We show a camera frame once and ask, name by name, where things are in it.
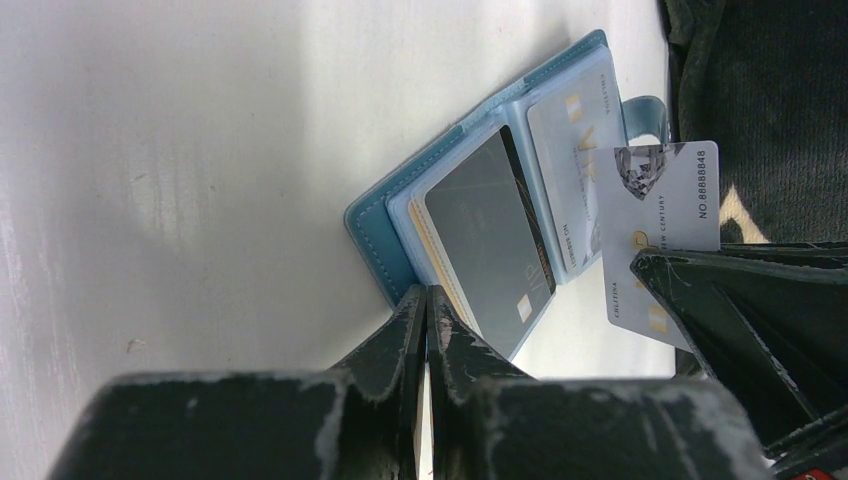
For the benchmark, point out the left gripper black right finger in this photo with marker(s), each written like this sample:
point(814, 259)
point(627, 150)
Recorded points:
point(479, 400)

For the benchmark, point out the black floral fleece blanket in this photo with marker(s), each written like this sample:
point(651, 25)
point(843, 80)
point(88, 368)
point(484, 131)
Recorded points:
point(767, 82)

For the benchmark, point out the silver VIP credit card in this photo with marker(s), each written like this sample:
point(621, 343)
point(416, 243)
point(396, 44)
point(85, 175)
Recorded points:
point(569, 118)
point(653, 196)

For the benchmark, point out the dark grey VIP card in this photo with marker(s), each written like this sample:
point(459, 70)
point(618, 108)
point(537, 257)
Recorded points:
point(484, 218)

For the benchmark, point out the blue leather card holder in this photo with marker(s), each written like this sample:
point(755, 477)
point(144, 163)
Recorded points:
point(388, 223)

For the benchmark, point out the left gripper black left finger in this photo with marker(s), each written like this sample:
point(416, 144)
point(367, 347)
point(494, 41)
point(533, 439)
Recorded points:
point(379, 438)

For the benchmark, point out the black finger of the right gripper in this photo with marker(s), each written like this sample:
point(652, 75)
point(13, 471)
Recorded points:
point(823, 255)
point(774, 335)

